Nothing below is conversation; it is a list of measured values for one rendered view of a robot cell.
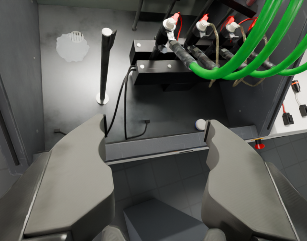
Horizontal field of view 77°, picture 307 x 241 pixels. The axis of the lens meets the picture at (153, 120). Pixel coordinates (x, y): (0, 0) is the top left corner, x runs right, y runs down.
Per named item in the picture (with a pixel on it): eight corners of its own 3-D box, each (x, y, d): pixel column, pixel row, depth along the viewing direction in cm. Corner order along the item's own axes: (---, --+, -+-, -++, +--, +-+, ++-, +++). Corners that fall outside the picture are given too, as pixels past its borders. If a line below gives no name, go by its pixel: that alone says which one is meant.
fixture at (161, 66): (129, 93, 64) (138, 72, 50) (126, 66, 66) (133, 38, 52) (216, 89, 75) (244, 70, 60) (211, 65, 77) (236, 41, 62)
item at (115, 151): (49, 171, 56) (31, 172, 41) (48, 156, 57) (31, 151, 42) (226, 143, 75) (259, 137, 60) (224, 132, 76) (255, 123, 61)
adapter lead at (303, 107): (306, 115, 63) (312, 114, 61) (301, 116, 63) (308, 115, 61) (293, 81, 66) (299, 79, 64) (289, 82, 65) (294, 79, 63)
